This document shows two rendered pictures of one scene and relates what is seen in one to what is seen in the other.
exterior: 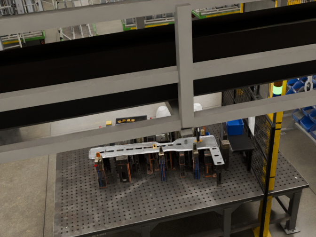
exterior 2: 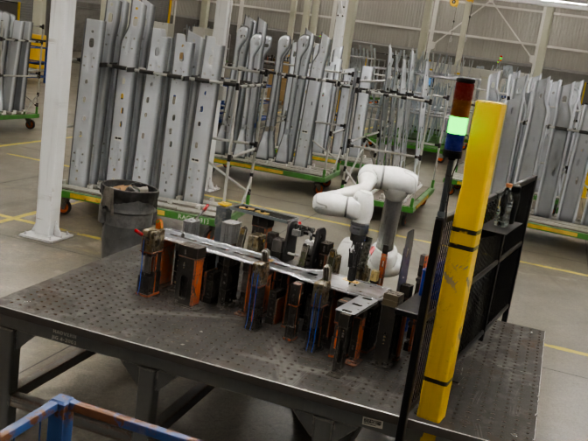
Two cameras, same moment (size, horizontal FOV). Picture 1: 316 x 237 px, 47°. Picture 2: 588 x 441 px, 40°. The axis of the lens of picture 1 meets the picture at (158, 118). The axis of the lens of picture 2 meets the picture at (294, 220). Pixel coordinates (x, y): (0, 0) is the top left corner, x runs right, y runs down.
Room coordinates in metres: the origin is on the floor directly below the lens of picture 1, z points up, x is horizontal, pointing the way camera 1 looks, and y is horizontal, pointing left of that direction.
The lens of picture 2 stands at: (-0.34, -1.84, 2.13)
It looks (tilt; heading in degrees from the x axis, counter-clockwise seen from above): 13 degrees down; 27
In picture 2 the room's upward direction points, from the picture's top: 8 degrees clockwise
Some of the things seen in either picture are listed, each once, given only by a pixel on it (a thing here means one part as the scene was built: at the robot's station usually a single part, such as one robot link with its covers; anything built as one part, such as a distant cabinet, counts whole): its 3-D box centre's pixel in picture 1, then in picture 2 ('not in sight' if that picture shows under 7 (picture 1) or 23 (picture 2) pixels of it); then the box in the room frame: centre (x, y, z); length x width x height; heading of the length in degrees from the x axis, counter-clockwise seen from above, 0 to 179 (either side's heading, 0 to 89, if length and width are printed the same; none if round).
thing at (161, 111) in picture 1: (162, 114); (350, 255); (3.94, -0.07, 0.92); 0.18 x 0.16 x 0.22; 112
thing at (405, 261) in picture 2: (222, 127); (404, 264); (3.17, -0.67, 1.17); 0.12 x 0.01 x 0.34; 2
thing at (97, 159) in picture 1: (100, 171); (150, 262); (2.96, 0.64, 0.88); 0.15 x 0.11 x 0.36; 2
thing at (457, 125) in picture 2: (277, 89); (458, 125); (2.55, -0.98, 1.90); 0.07 x 0.07 x 0.06
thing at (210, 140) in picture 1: (153, 147); (262, 261); (3.15, 0.08, 1.00); 1.38 x 0.22 x 0.02; 92
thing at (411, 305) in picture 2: (232, 127); (446, 295); (3.39, -0.83, 1.01); 0.90 x 0.22 x 0.03; 2
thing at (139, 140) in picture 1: (140, 147); (252, 268); (3.31, 0.23, 0.89); 0.13 x 0.11 x 0.38; 2
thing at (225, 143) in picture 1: (225, 155); (388, 329); (3.05, -0.68, 0.88); 0.08 x 0.08 x 0.36; 2
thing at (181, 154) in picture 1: (182, 165); (294, 311); (3.00, -0.21, 0.84); 0.11 x 0.08 x 0.29; 2
